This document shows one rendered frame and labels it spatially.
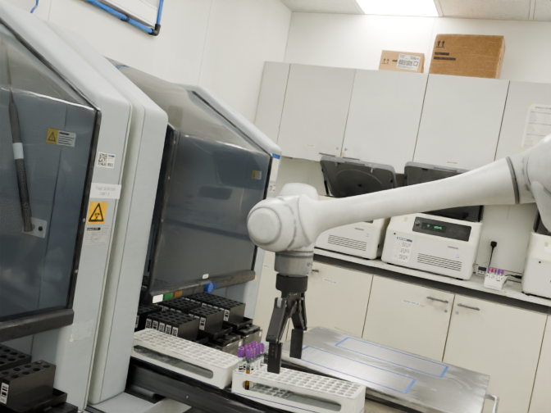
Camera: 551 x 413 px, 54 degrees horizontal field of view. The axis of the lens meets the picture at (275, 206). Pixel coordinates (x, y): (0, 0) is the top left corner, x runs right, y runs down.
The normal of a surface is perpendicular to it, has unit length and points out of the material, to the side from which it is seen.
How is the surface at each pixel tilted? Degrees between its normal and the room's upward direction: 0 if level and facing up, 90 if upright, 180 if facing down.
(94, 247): 90
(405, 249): 90
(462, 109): 90
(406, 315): 90
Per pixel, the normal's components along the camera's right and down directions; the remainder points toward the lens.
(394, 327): -0.42, -0.03
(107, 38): 0.90, 0.18
